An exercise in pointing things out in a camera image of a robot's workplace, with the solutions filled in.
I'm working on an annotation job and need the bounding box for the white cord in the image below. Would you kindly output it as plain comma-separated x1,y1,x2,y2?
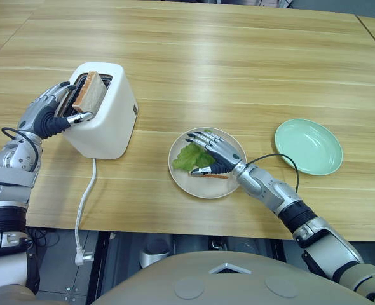
74,158,97,266

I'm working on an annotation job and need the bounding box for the robot body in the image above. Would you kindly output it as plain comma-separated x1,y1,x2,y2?
92,250,375,305

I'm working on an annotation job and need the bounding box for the green lettuce leaf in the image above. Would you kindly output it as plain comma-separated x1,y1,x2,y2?
172,128,217,171

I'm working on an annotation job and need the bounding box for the beige round plate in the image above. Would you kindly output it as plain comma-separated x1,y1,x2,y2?
168,126,248,200

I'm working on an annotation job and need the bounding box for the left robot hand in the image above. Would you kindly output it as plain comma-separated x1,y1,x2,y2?
18,81,93,140

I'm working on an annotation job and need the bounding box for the cream toaster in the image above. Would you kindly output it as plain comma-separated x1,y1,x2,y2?
54,62,140,160

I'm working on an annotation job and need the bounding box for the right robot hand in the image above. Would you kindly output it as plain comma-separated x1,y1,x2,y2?
185,128,246,177

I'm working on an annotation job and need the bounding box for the black cable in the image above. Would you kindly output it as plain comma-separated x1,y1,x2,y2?
245,153,300,193
1,127,38,169

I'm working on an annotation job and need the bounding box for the green round plate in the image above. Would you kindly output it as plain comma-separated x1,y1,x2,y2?
274,118,344,176

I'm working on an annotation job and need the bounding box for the bread slice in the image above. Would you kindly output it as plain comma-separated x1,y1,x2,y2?
187,170,229,180
72,71,107,113

